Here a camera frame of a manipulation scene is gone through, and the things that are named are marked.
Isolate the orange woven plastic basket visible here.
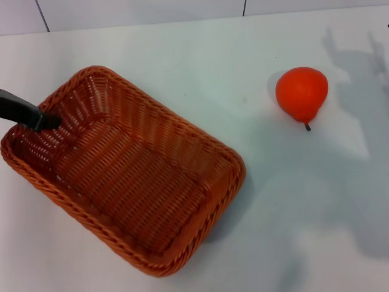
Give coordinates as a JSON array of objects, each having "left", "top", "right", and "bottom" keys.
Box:
[{"left": 0, "top": 64, "right": 247, "bottom": 278}]

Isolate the orange-red toy pear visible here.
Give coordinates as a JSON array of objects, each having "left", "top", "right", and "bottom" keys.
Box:
[{"left": 275, "top": 66, "right": 329, "bottom": 132}]

